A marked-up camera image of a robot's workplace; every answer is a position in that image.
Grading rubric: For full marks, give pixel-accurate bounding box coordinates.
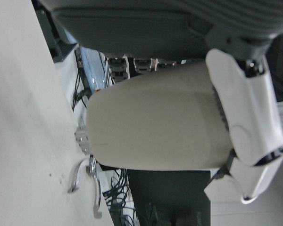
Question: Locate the beige paper cup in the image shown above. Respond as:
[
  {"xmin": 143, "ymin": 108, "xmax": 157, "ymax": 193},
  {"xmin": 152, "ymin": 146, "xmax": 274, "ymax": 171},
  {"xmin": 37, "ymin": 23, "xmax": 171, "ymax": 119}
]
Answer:
[{"xmin": 86, "ymin": 60, "xmax": 236, "ymax": 171}]

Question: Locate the teach pendant with red button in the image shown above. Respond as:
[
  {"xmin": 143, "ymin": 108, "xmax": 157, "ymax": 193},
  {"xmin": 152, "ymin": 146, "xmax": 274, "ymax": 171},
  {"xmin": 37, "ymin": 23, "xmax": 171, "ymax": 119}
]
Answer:
[{"xmin": 75, "ymin": 46, "xmax": 109, "ymax": 95}]

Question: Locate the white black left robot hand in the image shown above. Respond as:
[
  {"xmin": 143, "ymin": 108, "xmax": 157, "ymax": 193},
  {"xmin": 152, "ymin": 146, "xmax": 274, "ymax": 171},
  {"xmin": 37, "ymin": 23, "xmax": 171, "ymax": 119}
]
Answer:
[{"xmin": 36, "ymin": 0, "xmax": 283, "ymax": 205}]

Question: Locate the black rectangular box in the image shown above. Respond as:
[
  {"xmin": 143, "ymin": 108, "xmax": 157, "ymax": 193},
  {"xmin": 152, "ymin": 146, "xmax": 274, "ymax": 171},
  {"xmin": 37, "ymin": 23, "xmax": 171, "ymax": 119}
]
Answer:
[{"xmin": 126, "ymin": 168, "xmax": 212, "ymax": 226}]

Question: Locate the curved metal clamp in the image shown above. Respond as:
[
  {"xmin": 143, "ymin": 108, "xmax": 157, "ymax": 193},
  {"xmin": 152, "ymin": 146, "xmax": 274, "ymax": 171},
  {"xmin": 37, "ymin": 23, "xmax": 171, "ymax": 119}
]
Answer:
[{"xmin": 67, "ymin": 156, "xmax": 103, "ymax": 219}]

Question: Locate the tangled black cable bundle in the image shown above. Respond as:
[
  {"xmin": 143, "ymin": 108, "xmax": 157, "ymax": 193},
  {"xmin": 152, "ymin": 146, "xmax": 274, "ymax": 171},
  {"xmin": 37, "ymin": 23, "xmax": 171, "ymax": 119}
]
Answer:
[{"xmin": 101, "ymin": 168, "xmax": 137, "ymax": 226}]

